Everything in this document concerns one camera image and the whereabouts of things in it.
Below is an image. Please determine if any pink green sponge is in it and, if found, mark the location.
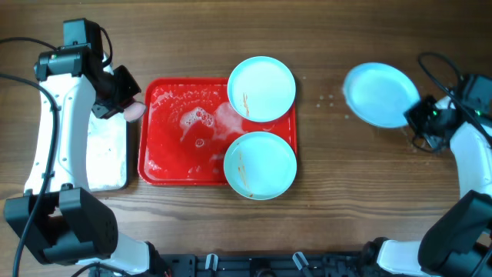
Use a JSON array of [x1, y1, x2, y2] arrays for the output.
[[123, 102, 147, 122]]

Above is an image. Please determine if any white plate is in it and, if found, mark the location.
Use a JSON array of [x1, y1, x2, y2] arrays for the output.
[[227, 56, 297, 122], [342, 62, 421, 128], [223, 132, 298, 201]]

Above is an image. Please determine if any black soapy water tray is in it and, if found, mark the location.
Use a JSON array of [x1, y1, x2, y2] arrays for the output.
[[86, 113, 128, 192]]

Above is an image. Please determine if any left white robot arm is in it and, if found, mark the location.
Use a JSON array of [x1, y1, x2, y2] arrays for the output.
[[4, 43, 157, 276]]

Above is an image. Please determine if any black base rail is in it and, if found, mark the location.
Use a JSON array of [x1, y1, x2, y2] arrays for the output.
[[161, 252, 360, 277]]

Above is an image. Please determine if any red plastic tray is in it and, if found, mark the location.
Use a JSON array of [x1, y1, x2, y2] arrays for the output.
[[138, 78, 298, 186]]

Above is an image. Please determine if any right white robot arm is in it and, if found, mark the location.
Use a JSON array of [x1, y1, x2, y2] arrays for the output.
[[358, 98, 491, 277]]

